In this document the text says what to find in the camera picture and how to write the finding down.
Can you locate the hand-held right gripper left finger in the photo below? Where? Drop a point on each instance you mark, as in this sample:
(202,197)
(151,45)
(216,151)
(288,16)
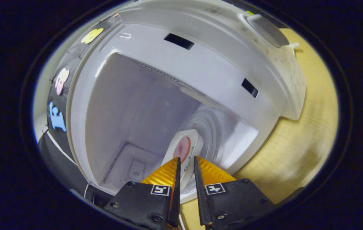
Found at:
(139,204)

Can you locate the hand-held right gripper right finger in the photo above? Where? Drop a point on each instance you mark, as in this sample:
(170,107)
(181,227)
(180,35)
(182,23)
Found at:
(235,201)

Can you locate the pink round food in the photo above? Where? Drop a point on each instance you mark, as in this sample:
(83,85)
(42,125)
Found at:
(182,148)

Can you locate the white square plate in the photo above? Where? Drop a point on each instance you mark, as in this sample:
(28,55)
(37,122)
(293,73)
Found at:
(189,135)

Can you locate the white microwave oven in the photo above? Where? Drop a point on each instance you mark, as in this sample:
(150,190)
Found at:
(200,70)

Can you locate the glass microwave turntable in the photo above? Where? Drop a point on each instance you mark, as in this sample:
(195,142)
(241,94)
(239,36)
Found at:
(213,127)

